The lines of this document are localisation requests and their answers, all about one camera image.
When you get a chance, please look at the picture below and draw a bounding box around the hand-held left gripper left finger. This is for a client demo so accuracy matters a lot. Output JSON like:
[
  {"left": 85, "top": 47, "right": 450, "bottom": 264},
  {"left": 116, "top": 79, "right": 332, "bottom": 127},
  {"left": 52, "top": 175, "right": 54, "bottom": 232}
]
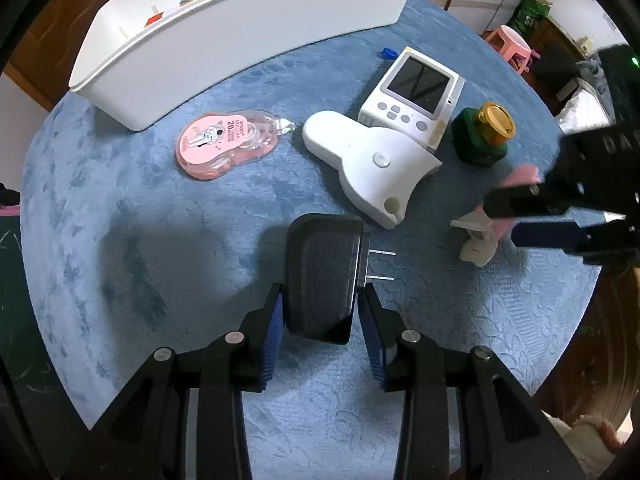
[{"left": 62, "top": 282, "right": 286, "bottom": 480}]

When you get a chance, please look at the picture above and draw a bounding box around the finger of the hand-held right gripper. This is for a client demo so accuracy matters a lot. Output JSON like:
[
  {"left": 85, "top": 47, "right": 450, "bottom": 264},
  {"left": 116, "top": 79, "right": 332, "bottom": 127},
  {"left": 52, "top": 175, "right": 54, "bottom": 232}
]
[
  {"left": 484, "top": 177, "right": 576, "bottom": 220},
  {"left": 510, "top": 219, "right": 608, "bottom": 267}
]

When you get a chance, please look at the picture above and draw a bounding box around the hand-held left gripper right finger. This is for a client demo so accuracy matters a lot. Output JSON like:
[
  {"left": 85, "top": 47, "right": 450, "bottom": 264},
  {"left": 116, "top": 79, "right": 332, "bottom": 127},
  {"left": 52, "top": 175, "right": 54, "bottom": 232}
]
[{"left": 357, "top": 284, "right": 586, "bottom": 480}]

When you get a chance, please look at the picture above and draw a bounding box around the pink and white clip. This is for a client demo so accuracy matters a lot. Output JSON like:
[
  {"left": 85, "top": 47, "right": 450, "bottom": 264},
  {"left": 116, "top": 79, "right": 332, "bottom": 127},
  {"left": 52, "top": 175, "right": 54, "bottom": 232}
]
[{"left": 450, "top": 164, "right": 540, "bottom": 267}]

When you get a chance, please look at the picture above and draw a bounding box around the black power adapter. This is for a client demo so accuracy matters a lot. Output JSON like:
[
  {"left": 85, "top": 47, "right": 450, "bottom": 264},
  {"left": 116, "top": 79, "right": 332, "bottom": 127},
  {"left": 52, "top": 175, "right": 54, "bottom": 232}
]
[{"left": 284, "top": 213, "right": 397, "bottom": 345}]

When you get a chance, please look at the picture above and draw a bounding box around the white plastic storage box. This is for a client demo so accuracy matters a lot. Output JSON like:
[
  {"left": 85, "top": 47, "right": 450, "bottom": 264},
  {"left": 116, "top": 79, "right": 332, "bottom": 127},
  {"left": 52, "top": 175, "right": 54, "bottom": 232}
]
[{"left": 68, "top": 0, "right": 425, "bottom": 132}]

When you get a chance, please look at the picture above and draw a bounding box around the white pillow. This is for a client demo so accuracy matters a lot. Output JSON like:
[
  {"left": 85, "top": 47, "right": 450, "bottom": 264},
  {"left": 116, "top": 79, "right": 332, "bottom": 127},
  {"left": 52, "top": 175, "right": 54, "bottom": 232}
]
[{"left": 555, "top": 77, "right": 617, "bottom": 133}]

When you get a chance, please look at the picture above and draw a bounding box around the green bottle with gold cap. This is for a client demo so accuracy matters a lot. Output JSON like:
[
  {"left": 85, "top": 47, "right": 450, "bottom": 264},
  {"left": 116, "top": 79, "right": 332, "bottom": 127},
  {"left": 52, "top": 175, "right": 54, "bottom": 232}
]
[{"left": 451, "top": 101, "right": 516, "bottom": 166}]

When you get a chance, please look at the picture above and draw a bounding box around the pink plastic stool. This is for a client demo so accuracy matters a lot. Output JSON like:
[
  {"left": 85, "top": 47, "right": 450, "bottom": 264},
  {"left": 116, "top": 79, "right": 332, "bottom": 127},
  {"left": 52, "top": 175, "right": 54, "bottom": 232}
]
[{"left": 484, "top": 25, "right": 535, "bottom": 73}]

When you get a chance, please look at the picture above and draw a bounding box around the white handheld game console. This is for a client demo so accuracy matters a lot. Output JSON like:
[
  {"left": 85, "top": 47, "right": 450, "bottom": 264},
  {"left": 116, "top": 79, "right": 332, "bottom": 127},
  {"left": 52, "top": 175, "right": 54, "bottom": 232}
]
[{"left": 357, "top": 47, "right": 465, "bottom": 152}]

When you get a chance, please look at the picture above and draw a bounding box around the white plastic handheld device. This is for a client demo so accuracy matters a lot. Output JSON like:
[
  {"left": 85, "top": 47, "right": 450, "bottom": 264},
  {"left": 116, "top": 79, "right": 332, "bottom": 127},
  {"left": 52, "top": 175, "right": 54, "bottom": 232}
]
[{"left": 302, "top": 110, "right": 443, "bottom": 231}]

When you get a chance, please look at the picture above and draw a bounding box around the green bag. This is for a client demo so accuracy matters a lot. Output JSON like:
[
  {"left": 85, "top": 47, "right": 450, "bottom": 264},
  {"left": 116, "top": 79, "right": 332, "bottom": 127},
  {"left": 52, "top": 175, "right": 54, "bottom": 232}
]
[{"left": 510, "top": 0, "right": 551, "bottom": 36}]

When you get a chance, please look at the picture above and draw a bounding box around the pink correction tape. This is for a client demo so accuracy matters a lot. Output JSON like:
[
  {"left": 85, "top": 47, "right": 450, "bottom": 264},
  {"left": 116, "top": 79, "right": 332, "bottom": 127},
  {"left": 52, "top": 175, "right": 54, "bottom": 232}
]
[{"left": 175, "top": 110, "right": 297, "bottom": 181}]

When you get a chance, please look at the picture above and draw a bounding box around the brown wooden door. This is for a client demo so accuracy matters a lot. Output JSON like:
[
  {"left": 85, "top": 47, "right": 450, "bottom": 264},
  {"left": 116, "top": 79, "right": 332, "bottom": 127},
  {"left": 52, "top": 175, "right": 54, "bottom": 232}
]
[{"left": 5, "top": 0, "right": 121, "bottom": 113}]

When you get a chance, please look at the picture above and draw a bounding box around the green chalkboard with pink frame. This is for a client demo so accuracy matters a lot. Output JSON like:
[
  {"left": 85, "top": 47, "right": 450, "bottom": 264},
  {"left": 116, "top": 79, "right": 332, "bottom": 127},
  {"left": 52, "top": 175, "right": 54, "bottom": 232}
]
[{"left": 0, "top": 180, "right": 96, "bottom": 431}]

